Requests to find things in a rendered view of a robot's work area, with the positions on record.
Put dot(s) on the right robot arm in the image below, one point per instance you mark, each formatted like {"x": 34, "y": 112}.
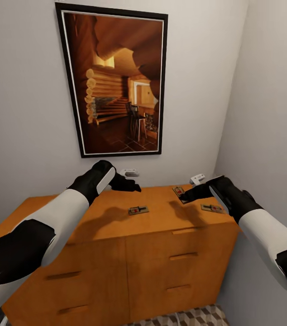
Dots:
{"x": 266, "y": 233}

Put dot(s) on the picture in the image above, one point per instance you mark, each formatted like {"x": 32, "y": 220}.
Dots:
{"x": 116, "y": 62}

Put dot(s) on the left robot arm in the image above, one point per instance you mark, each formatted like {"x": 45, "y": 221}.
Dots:
{"x": 40, "y": 237}

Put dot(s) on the mousetrap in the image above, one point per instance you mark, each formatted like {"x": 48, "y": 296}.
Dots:
{"x": 212, "y": 208}
{"x": 138, "y": 210}
{"x": 179, "y": 191}

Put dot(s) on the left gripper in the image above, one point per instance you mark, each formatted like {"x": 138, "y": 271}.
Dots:
{"x": 127, "y": 185}

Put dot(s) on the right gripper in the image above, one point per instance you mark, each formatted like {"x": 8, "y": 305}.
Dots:
{"x": 193, "y": 194}

